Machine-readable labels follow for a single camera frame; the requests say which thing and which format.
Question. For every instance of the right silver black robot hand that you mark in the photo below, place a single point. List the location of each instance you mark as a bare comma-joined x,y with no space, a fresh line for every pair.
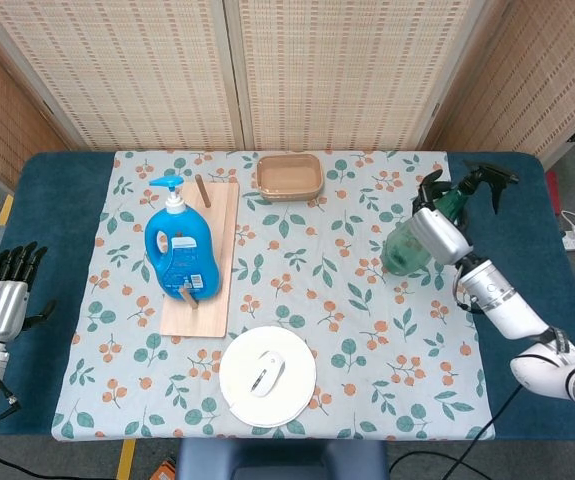
442,235

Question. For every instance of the green spray bottle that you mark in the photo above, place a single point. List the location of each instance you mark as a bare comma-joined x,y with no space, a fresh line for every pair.
402,250

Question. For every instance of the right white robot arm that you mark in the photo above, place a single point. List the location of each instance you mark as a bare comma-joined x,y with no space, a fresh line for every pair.
507,305

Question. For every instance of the blue detergent pump bottle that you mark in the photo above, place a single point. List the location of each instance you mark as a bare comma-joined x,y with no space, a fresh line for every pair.
182,250

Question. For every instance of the dark blue table cover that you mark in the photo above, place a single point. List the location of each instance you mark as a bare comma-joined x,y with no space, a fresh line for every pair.
57,200

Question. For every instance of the red flat object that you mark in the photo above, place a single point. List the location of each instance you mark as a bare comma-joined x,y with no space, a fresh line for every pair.
554,192

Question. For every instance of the floral print tablecloth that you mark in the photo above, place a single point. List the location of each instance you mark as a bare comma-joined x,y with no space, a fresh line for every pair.
317,300

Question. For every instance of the brown rectangular container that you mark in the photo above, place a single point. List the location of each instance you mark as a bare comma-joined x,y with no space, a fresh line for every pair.
289,177

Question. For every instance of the wooden board with pegs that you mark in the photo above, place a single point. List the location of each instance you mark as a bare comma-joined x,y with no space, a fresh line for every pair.
214,312

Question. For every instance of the white computer mouse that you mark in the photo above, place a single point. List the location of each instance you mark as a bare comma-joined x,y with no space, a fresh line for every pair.
268,375

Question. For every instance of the orange box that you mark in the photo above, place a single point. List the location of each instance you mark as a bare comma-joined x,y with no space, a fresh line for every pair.
165,471

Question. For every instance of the white paper plate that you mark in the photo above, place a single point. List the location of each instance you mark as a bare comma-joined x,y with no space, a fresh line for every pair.
239,385

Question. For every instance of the woven folding screen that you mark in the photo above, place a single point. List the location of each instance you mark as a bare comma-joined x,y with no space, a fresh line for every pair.
142,75

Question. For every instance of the dark blue chair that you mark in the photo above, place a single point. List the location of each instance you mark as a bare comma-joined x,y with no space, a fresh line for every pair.
282,457

